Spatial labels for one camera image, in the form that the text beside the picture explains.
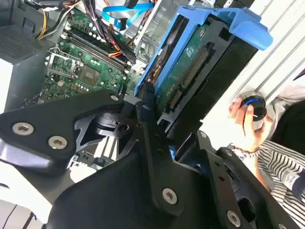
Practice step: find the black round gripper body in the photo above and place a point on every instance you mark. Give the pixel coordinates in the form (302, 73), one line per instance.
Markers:
(107, 195)

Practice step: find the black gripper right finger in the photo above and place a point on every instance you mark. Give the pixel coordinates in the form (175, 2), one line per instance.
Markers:
(214, 171)

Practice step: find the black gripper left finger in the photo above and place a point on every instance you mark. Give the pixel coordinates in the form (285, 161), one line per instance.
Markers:
(47, 119)

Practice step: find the hard disk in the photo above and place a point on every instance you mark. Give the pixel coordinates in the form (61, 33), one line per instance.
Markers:
(188, 69)

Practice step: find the person's bare hand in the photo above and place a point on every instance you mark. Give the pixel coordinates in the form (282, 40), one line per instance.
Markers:
(249, 133)

